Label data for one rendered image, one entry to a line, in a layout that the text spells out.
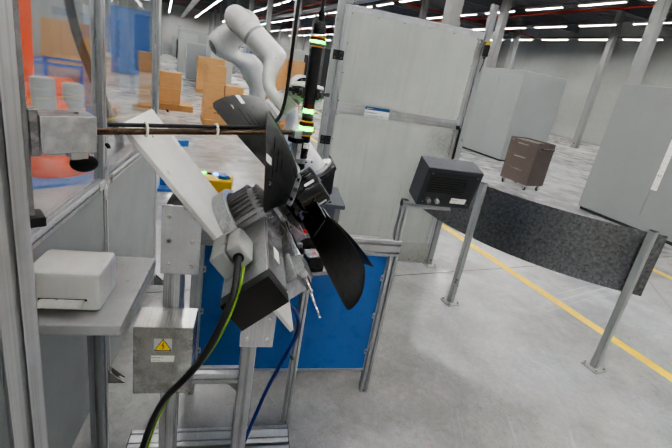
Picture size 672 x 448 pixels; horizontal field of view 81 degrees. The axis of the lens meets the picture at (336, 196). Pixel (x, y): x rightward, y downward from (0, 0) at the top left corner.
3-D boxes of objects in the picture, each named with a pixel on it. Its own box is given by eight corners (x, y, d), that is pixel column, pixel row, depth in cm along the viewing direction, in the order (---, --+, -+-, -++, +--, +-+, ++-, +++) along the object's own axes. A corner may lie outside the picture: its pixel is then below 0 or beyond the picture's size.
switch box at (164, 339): (141, 369, 116) (142, 306, 110) (194, 369, 120) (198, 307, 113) (132, 394, 108) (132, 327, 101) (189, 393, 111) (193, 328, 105)
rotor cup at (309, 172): (299, 234, 113) (337, 210, 112) (270, 195, 107) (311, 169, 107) (295, 215, 126) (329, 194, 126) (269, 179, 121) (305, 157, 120)
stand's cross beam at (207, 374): (176, 384, 123) (177, 374, 122) (179, 374, 127) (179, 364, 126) (237, 383, 127) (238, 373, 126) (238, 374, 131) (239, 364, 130)
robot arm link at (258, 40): (226, 53, 140) (281, 114, 135) (258, 21, 138) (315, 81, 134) (237, 63, 148) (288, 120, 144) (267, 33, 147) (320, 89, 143)
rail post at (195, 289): (184, 394, 185) (192, 244, 161) (186, 388, 188) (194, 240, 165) (193, 394, 186) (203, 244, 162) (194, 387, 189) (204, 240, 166)
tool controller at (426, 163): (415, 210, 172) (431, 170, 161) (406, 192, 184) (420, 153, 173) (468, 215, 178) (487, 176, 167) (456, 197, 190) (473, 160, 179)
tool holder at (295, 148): (295, 165, 117) (299, 132, 114) (280, 159, 121) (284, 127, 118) (317, 163, 123) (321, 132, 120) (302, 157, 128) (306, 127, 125)
